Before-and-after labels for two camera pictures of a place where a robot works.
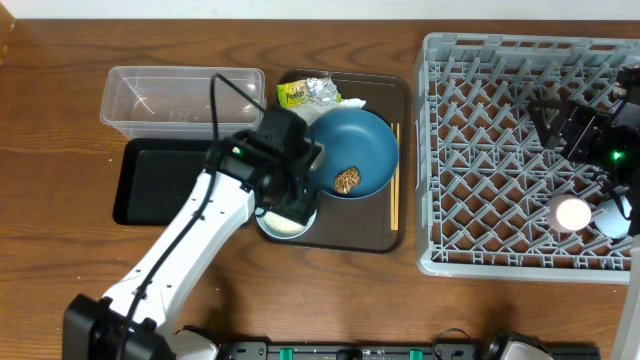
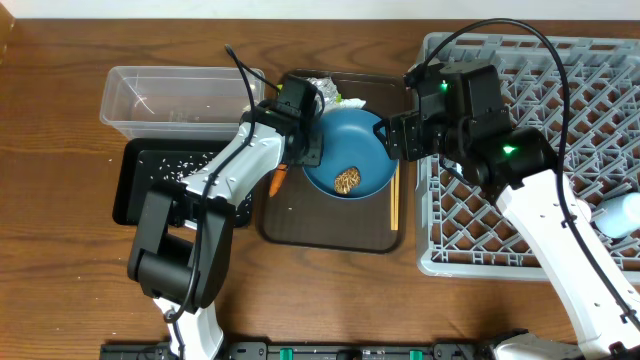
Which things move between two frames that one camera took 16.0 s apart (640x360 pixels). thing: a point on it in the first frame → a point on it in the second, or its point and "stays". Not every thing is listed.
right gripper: (588, 122) → (404, 129)
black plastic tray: (156, 177) stays
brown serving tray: (364, 225) stays
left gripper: (307, 202) → (315, 154)
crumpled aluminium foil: (321, 91) stays
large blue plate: (355, 138) stays
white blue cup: (608, 218) stays
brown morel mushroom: (346, 180) stays
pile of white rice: (280, 224) → (179, 168)
